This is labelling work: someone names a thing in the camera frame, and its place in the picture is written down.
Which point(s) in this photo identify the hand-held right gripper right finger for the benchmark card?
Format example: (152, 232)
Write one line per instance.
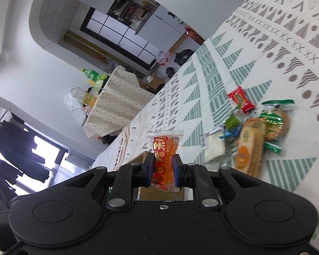
(177, 171)

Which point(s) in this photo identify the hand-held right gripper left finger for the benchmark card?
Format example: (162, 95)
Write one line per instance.
(150, 170)

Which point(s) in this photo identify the brown cardboard box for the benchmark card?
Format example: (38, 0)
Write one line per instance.
(137, 160)

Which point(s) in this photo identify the orange jelly snack packet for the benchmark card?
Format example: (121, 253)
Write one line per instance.
(164, 154)

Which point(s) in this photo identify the white snack packet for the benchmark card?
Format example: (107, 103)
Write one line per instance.
(214, 148)

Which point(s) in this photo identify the dark hanging clothes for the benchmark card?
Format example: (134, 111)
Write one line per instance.
(13, 151)

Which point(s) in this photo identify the small blue candy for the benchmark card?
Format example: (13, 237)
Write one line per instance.
(230, 133)

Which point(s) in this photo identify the small green candy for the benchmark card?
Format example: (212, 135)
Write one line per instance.
(231, 122)

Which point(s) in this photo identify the long orange biscuit packet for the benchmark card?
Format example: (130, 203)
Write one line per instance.
(249, 148)

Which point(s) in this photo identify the dotted cream tablecloth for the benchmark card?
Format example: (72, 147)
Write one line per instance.
(114, 103)

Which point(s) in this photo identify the cardboard box on floor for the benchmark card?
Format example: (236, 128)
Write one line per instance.
(151, 81)

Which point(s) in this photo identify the yellow juice bottle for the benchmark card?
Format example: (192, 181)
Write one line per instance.
(89, 98)

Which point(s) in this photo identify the red snack packet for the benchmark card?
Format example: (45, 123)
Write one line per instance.
(240, 99)

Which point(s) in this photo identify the single black shoe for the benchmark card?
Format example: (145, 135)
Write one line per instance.
(170, 71)

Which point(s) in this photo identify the bag of clear plastic bottles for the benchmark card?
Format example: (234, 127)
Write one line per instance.
(75, 103)

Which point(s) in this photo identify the green drink carton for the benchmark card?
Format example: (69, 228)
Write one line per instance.
(97, 84)

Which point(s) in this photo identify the green round cookie packet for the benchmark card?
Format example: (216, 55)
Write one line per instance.
(276, 123)

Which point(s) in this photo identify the green soda bottle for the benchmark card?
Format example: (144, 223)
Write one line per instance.
(91, 73)

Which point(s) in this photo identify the red and white plastic bag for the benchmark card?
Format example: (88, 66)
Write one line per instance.
(164, 57)

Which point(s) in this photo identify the pile of black shoes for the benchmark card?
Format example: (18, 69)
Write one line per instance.
(183, 56)

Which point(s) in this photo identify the red door decoration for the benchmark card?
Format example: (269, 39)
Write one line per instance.
(194, 35)

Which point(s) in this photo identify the black framed sliding door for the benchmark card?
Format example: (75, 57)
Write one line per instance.
(117, 32)

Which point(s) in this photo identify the patterned printed blanket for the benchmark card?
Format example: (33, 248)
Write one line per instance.
(255, 45)

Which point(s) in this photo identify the cluttered open shelf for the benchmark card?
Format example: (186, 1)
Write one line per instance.
(133, 8)

